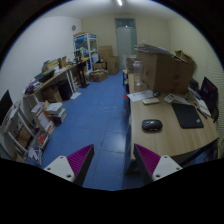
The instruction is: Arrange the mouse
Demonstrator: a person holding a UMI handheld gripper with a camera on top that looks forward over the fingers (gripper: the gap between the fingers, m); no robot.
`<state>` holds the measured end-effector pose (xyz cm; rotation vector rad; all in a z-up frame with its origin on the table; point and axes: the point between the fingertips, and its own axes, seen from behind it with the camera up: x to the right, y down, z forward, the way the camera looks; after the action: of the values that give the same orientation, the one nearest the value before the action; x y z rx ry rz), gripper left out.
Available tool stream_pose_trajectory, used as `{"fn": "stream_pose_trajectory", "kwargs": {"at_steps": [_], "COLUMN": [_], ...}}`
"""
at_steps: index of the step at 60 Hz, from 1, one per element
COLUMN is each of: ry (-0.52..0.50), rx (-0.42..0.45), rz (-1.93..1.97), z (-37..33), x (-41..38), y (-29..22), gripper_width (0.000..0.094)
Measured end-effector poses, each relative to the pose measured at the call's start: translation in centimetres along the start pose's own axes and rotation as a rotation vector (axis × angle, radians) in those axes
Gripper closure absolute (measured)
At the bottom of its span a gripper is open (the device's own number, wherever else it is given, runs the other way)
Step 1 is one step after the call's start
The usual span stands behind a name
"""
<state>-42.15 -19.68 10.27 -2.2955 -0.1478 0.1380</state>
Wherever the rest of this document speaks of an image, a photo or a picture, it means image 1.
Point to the small brown cardboard box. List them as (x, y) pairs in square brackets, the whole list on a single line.
[(51, 95)]

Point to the open tall cardboard box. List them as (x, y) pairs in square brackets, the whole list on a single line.
[(184, 56)]

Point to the white keypad remote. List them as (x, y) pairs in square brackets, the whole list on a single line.
[(169, 98)]

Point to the black monitor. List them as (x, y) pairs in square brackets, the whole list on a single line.
[(4, 105)]

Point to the white shelf unit with books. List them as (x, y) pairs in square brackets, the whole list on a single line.
[(23, 133)]

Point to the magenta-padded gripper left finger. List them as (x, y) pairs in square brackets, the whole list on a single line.
[(63, 166)]

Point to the black mouse pad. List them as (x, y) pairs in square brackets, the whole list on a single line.
[(187, 116)]

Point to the open low cardboard box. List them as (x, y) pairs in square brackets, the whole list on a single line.
[(98, 76)]

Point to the white paper sheet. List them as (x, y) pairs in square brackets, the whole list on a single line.
[(139, 96)]

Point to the ceiling light tube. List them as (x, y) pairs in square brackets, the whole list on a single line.
[(119, 2)]

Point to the black stand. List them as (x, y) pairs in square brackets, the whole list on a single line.
[(82, 75)]

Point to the clear plastic jar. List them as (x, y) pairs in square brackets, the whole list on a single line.
[(138, 73)]

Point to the black bin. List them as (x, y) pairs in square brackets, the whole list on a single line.
[(65, 90)]

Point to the large cardboard box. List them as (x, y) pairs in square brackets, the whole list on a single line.
[(165, 73)]

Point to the blue white glass-door cabinet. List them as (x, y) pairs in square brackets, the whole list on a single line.
[(83, 46)]

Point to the stacked cardboard boxes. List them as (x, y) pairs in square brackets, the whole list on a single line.
[(108, 58)]

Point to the round wall clock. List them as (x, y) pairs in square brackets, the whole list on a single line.
[(73, 28)]

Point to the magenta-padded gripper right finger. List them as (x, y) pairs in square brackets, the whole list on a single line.
[(163, 166)]

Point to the stack of books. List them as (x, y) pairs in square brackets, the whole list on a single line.
[(56, 111)]

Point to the black chair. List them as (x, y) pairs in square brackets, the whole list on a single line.
[(209, 93)]

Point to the black computer mouse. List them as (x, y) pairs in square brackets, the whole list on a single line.
[(152, 125)]

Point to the stack of flat papers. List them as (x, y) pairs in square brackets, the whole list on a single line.
[(153, 49)]

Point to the grey door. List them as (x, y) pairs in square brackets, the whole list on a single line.
[(125, 40)]

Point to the white notebook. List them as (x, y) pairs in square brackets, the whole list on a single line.
[(203, 106)]

